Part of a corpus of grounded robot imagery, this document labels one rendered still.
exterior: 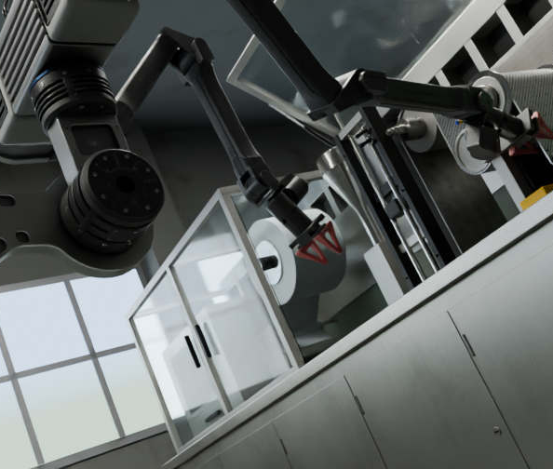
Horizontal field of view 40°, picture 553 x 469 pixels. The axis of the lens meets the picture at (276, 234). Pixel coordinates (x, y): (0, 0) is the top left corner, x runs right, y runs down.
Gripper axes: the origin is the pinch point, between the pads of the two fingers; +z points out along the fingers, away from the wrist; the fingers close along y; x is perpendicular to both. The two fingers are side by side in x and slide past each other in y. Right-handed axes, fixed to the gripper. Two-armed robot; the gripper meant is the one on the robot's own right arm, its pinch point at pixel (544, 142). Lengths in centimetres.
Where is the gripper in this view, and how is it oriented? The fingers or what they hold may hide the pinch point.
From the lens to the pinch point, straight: 195.3
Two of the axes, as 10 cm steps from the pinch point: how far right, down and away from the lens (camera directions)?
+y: 4.4, -4.6, -7.7
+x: 0.8, -8.4, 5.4
